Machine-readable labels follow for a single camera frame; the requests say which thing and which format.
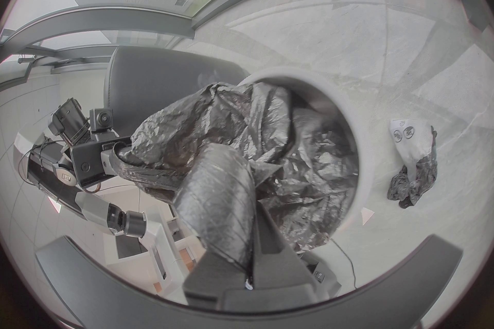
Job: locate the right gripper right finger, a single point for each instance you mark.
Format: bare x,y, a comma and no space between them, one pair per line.
278,262

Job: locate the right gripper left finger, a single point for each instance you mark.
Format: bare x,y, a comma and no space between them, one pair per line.
208,277

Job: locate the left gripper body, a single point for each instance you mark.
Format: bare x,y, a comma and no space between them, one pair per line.
88,165

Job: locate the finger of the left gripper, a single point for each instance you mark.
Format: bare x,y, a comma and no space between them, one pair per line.
114,165

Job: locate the black plastic bag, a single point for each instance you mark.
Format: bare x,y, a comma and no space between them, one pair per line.
231,119

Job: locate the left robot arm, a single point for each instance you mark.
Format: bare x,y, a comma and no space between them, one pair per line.
96,210

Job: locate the crumpled black plastic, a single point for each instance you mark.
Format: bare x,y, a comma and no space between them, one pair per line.
416,181

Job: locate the white trash bin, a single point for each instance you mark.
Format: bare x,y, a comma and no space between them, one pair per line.
347,107

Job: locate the dark grey round chair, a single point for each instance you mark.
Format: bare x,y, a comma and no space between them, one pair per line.
154,80

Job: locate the window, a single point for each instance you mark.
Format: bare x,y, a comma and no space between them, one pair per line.
115,17

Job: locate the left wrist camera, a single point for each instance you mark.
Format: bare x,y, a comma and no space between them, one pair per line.
102,119

